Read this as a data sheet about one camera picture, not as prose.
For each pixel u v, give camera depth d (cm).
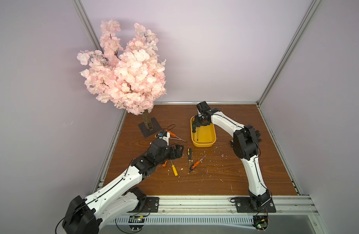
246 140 62
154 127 106
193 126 103
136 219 71
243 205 73
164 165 85
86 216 39
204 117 76
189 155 90
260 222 70
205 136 100
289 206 74
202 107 82
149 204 73
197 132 100
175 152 71
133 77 58
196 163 87
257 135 100
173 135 100
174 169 85
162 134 70
